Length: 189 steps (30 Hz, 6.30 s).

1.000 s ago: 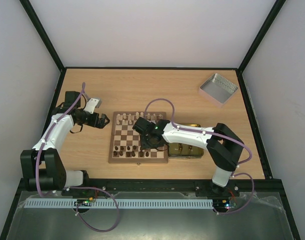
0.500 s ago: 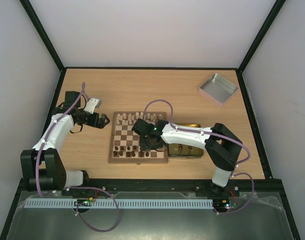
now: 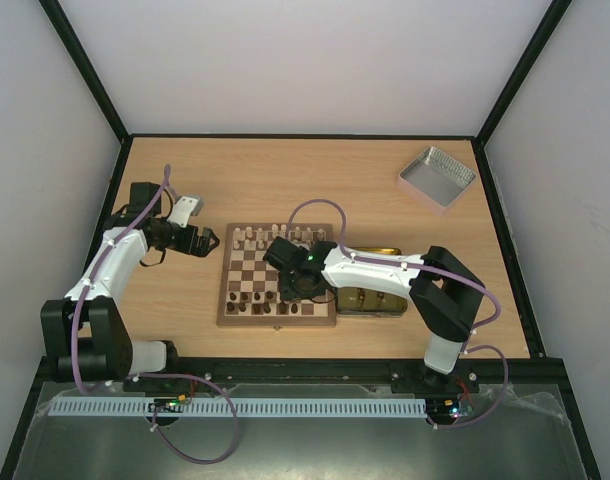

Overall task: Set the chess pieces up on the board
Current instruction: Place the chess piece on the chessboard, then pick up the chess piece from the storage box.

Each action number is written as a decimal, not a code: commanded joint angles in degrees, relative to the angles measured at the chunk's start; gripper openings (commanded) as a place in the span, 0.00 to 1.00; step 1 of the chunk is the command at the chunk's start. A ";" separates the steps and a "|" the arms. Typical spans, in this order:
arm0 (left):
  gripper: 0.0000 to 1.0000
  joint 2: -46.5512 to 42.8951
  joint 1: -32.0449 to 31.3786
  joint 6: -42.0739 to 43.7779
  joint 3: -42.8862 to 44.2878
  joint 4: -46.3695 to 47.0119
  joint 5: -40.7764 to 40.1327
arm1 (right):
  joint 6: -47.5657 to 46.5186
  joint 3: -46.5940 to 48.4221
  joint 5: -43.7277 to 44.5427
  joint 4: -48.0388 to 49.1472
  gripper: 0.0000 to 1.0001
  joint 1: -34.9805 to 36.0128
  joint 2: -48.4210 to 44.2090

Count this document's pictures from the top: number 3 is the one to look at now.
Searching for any gold tin box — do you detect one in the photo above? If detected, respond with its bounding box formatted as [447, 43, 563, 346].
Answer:
[333, 244, 410, 318]

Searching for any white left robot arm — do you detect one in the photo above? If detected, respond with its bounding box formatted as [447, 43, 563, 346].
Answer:
[40, 182, 219, 390]

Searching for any black frame post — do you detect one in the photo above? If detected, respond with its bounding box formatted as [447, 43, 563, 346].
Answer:
[476, 0, 572, 147]
[39, 0, 130, 144]

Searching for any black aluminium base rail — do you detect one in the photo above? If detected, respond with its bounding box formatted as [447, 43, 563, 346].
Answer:
[34, 355, 566, 396]

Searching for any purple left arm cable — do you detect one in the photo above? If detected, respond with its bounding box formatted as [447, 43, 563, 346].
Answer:
[70, 163, 242, 464]

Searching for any black frame post right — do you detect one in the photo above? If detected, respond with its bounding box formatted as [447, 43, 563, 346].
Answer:
[476, 0, 572, 147]

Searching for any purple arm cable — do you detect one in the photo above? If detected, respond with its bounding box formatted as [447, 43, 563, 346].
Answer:
[70, 163, 242, 464]
[287, 198, 510, 432]

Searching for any silver tin lid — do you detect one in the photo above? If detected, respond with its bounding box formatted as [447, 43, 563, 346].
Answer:
[396, 146, 477, 216]

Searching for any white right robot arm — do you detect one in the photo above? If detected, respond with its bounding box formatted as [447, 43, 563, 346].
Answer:
[263, 237, 487, 392]

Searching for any wooden chess board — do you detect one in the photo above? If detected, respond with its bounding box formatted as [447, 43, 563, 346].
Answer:
[216, 223, 336, 330]

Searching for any white slotted cable duct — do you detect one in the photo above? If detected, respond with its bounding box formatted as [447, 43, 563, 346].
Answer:
[48, 397, 426, 419]

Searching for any black frame post left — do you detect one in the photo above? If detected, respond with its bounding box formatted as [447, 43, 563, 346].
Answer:
[39, 0, 130, 144]

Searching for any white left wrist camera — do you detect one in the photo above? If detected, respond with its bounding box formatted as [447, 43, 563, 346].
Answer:
[168, 196, 204, 228]

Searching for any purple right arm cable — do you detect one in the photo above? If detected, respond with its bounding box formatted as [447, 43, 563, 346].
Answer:
[287, 198, 510, 432]

